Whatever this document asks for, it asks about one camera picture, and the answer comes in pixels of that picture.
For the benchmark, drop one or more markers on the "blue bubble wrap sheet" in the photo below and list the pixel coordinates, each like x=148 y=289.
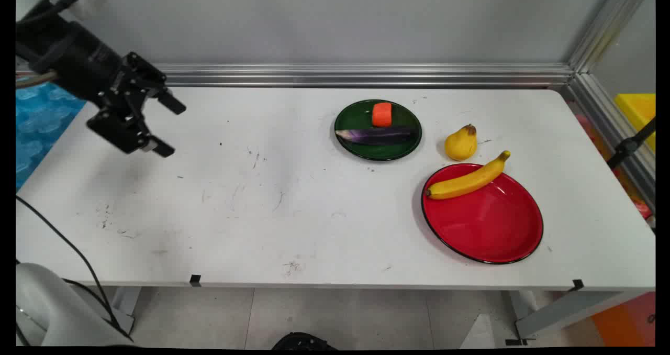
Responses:
x=39 y=124

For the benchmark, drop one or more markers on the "yellow plastic bin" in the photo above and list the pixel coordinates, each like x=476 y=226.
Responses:
x=638 y=109

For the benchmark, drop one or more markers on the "grey table leg with foot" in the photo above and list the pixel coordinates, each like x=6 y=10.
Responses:
x=565 y=310

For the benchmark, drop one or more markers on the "horizontal aluminium frame rail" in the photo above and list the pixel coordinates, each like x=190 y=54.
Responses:
x=366 y=75

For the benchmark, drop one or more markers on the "orange box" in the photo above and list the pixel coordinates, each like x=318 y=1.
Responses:
x=625 y=321

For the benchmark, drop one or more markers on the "red round plate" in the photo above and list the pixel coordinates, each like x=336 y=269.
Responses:
x=487 y=224

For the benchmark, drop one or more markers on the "yellow toy banana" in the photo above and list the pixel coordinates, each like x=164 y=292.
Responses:
x=466 y=183

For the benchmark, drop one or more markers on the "dark green round plate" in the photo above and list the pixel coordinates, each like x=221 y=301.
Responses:
x=405 y=117

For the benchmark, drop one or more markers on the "upright aluminium frame post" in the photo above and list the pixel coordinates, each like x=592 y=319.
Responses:
x=607 y=30

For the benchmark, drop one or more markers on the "black tape marker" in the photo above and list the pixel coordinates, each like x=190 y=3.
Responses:
x=195 y=280
x=578 y=285

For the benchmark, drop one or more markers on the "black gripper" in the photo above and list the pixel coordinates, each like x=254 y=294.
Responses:
x=78 y=56

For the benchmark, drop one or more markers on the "yellow toy pear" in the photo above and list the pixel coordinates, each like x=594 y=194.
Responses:
x=460 y=145

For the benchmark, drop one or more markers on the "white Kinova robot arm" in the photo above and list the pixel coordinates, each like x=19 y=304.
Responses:
x=49 y=305

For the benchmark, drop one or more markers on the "slanted aluminium frame rail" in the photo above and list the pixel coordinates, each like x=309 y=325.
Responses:
x=612 y=119

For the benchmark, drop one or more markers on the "orange carrot piece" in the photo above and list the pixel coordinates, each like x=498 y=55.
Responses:
x=381 y=115

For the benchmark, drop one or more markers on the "purple toy eggplant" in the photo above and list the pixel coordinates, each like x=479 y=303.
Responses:
x=377 y=135

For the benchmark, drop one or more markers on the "black round object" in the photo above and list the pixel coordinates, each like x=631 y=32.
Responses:
x=303 y=342

